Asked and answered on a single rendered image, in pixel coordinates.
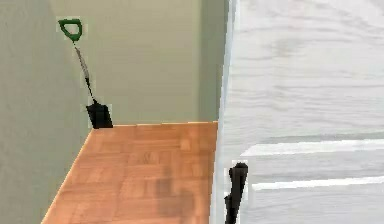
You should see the black door handle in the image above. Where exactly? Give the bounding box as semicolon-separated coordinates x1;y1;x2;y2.
224;161;249;224

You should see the white room door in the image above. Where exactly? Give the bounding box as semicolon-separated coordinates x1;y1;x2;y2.
209;0;384;224

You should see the green handled black shovel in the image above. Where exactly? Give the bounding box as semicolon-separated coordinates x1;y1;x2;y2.
57;18;114;130

